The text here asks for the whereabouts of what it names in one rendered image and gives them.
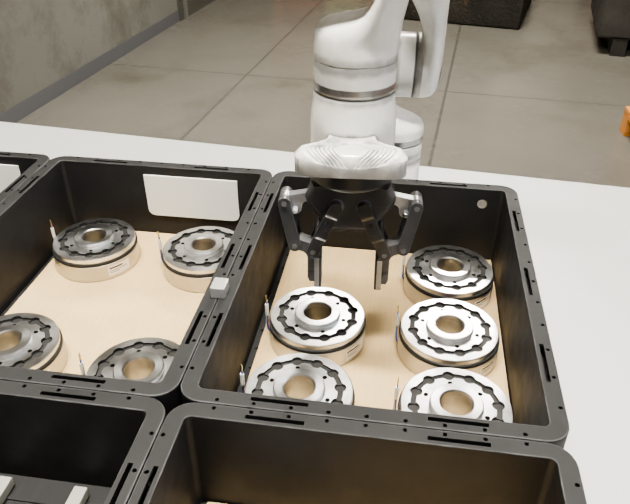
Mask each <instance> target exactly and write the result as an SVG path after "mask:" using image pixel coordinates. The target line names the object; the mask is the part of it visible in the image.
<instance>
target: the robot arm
mask: <svg viewBox="0 0 630 504"><path fill-rule="evenodd" d="M412 1H413V3H414V5H415V7H416V9H417V12H418V14H419V17H420V20H421V24H422V28H423V32H409V31H401V30H402V25H403V20H404V16H405V13H406V9H407V6H408V2H409V0H373V2H372V4H371V5H369V6H367V7H364V8H361V9H355V10H348V11H342V12H337V13H333V14H329V15H327V16H325V17H323V18H322V19H320V20H319V22H318V23H317V25H316V27H315V31H314V41H313V56H314V88H313V99H312V106H311V143H309V144H305V145H302V146H301V147H299V148H298V149H297V150H296V151H295V154H294V156H295V173H296V174H298V175H301V176H306V177H311V180H310V182H309V184H308V186H307V188H306V189H298V190H292V188H291V187H288V186H285V187H283V188H282V189H281V192H280V196H279V200H278V207H279V211H280V215H281V219H282V223H283V227H284V231H285V235H286V239H287V243H288V247H289V249H290V250H292V251H298V250H300V251H302V252H304V253H306V255H307V267H308V279H309V281H314V287H321V281H322V246H323V245H324V243H325V242H326V241H327V239H328V237H329V235H330V233H331V231H332V229H333V231H340V232H341V231H346V230H351V231H355V232H365V231H366V232H367V234H368V236H369V239H370V241H371V243H372V244H373V245H374V248H375V250H376V252H375V269H374V290H380V289H381V284H385V285H386V283H387V281H388V274H389V261H390V259H391V257H393V256H395V255H401V256H406V255H407V254H409V252H410V249H411V246H412V242H413V239H414V236H415V233H416V230H417V227H418V224H419V221H420V218H421V215H422V212H423V201H422V194H421V193H420V192H419V191H413V192H411V193H410V195H409V194H404V193H400V192H396V191H395V188H394V186H393V184H392V180H396V179H415V180H418V174H419V166H420V158H421V149H422V141H423V133H424V124H423V121H422V119H421V118H420V117H419V116H418V115H416V114H415V113H413V112H411V111H408V110H406V109H404V108H402V107H400V106H398V105H396V99H395V97H412V98H424V97H429V96H431V95H433V94H434V92H435V91H436V89H437V87H438V84H439V82H440V78H441V72H442V64H443V57H444V47H445V38H446V29H447V19H448V11H449V3H450V0H412ZM306 201H307V202H308V204H309V205H310V206H311V207H312V209H313V210H314V211H315V212H316V214H317V215H318V218H317V221H316V224H315V226H314V228H313V230H312V232H311V235H308V234H305V233H303V232H302V227H301V223H300V219H299V215H298V213H299V212H300V211H301V209H302V204H303V203H304V202H306ZM393 205H396V206H398V208H399V215H400V216H401V217H402V221H401V224H400V227H399V230H398V233H397V237H393V238H388V235H387V233H386V230H385V228H384V223H383V220H382V217H383V216H384V215H385V214H386V213H387V212H388V211H389V210H390V209H391V208H392V207H393Z"/></svg>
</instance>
